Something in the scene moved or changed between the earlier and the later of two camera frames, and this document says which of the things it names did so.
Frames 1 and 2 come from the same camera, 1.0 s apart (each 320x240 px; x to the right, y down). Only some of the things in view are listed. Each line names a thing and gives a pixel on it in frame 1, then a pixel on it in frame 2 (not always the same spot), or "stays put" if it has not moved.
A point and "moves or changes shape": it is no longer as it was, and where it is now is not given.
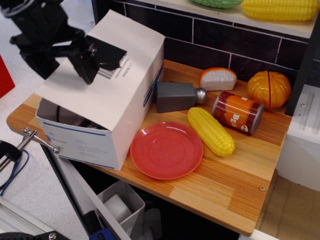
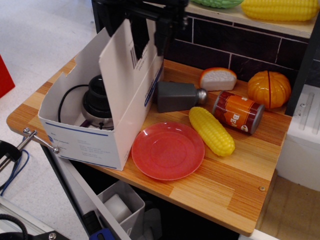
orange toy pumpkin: (272, 89) stays put
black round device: (84, 123) -> (96, 108)
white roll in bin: (118, 207) stays put
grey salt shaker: (174, 96) stays put
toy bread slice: (218, 79) stays put
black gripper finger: (43, 61) -> (109, 18)
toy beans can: (238, 111) stays put
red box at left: (6, 82) stays put
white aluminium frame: (14, 219) stays put
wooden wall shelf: (236, 15) stays put
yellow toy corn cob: (211, 132) stays put
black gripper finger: (83, 60) -> (165, 29)
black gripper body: (42, 26) -> (104, 11)
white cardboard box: (99, 123) moves or changes shape
